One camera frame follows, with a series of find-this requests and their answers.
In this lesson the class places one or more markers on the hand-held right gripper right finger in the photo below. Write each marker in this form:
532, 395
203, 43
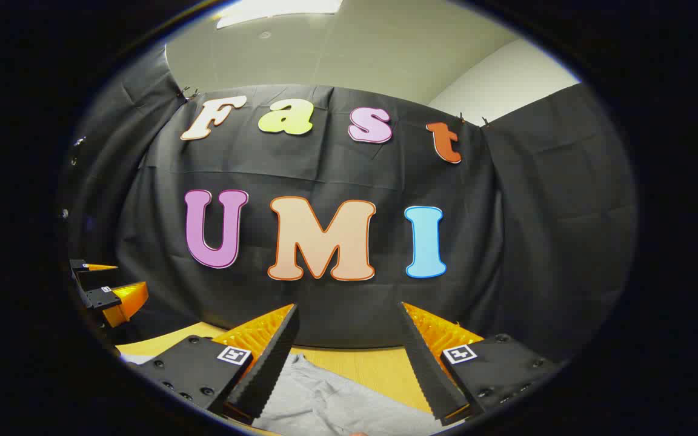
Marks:
428, 369

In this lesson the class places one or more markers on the round ceiling smoke detector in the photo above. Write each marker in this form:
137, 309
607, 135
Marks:
264, 34

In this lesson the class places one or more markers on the grey zip-neck sweatshirt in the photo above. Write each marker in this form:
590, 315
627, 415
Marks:
337, 399

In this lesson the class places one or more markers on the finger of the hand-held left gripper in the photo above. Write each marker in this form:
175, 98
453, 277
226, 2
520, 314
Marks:
102, 299
81, 265

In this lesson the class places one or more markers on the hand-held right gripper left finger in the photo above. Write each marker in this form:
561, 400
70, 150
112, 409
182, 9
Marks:
267, 369

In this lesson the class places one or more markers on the ceiling light panel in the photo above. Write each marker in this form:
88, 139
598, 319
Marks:
276, 9

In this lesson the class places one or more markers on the black backdrop cloth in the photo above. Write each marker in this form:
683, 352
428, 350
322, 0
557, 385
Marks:
476, 242

